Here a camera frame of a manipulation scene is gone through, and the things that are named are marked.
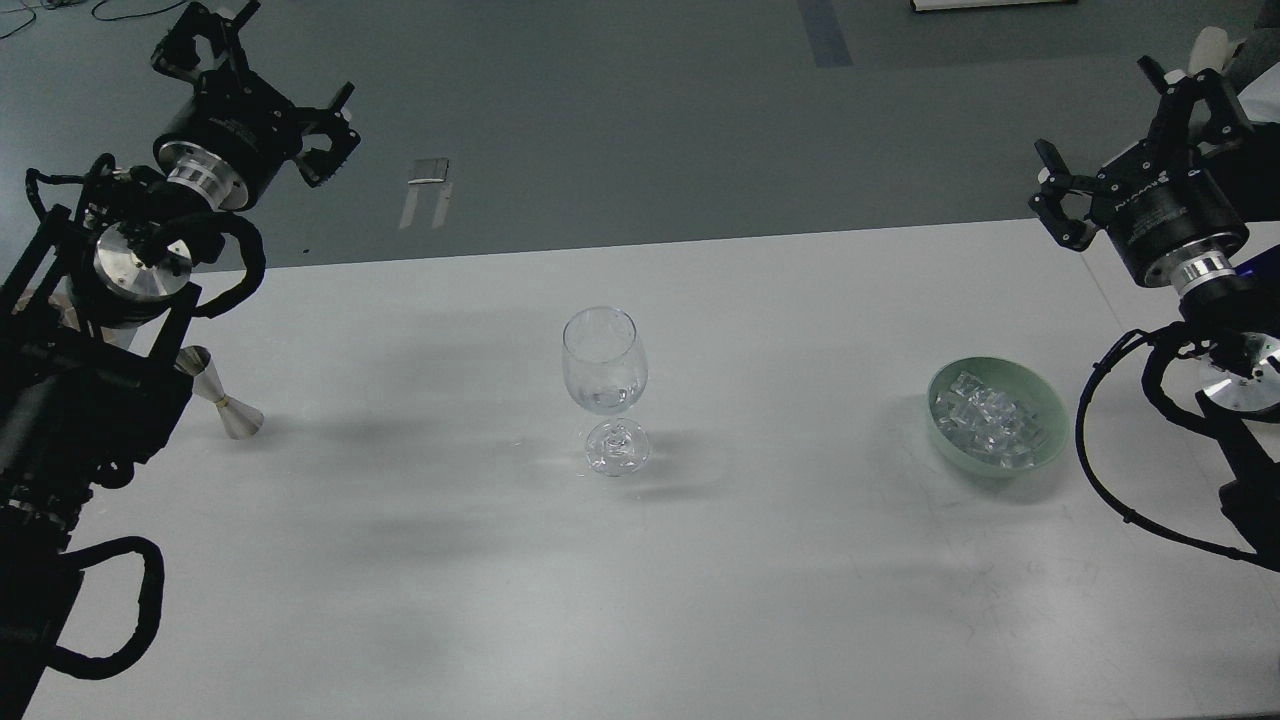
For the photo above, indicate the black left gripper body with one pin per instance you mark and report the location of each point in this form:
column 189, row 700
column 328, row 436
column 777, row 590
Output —
column 240, row 121

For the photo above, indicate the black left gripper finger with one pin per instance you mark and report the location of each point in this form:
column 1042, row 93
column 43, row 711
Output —
column 204, row 50
column 327, row 138

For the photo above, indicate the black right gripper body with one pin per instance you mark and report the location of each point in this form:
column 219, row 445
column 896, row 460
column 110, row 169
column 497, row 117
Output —
column 1158, row 218

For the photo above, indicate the steel double jigger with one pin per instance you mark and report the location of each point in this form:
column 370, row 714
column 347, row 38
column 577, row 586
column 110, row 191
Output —
column 239, row 420

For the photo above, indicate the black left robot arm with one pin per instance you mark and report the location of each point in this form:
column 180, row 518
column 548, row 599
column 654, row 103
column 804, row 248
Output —
column 95, row 312

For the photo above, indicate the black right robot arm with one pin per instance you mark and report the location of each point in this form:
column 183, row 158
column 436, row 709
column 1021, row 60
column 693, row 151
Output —
column 1213, row 371

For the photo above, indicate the pile of ice cubes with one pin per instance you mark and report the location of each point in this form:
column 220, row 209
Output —
column 988, row 424

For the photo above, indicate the clear wine glass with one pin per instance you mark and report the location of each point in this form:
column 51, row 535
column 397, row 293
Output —
column 605, row 370

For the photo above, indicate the green bowl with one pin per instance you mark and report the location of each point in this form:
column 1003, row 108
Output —
column 1024, row 383

